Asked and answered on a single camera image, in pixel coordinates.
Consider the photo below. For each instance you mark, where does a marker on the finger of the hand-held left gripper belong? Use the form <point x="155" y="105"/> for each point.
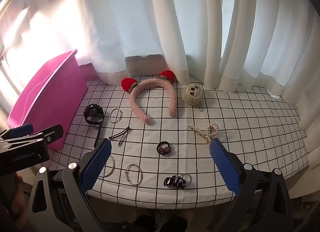
<point x="53" y="133"/>
<point x="22" y="129"/>

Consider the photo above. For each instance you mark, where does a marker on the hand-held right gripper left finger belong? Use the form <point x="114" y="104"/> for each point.
<point x="97" y="164"/>

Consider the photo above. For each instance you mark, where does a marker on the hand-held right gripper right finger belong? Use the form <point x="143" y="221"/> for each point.
<point x="225" y="164"/>

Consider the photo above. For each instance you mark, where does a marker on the black hair pin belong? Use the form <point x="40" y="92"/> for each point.
<point x="120" y="134"/>

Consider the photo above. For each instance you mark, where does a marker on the pink plastic bin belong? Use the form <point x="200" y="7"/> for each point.
<point x="50" y="91"/>

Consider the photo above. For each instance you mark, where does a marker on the black wrist watch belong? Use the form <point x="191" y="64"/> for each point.
<point x="91" y="113"/>

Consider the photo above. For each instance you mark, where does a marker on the small silver bangle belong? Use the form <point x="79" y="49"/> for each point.
<point x="110" y="115"/>

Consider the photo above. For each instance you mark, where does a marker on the black patterned scrunchie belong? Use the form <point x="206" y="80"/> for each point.
<point x="175" y="182"/>

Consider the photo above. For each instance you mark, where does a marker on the pink fuzzy strawberry headband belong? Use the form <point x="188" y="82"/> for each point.
<point x="136" y="104"/>

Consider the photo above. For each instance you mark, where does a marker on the person's left hand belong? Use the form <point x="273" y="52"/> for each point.
<point x="18" y="197"/>

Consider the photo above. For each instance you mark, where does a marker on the large silver bangle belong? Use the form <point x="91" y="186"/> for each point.
<point x="113" y="167"/>

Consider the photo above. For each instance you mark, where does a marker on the pearl hair clip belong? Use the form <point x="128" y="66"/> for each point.
<point x="200" y="131"/>

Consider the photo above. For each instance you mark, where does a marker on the dark shoe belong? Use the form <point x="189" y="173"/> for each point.
<point x="140" y="224"/>
<point x="173" y="224"/>

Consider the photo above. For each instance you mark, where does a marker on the cream thick curtain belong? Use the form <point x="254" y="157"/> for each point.
<point x="262" y="34"/>

